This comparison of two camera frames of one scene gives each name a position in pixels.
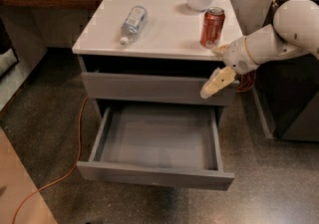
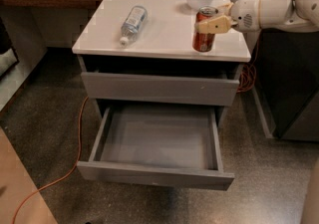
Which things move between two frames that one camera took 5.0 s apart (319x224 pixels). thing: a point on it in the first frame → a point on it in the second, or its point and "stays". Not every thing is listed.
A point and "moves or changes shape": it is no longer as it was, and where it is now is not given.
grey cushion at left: (7, 60) stays
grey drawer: (160, 145) stays
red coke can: (212, 27) moves or changes shape
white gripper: (237, 55) → (244, 13)
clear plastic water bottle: (133, 24) stays
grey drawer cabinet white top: (155, 46) stays
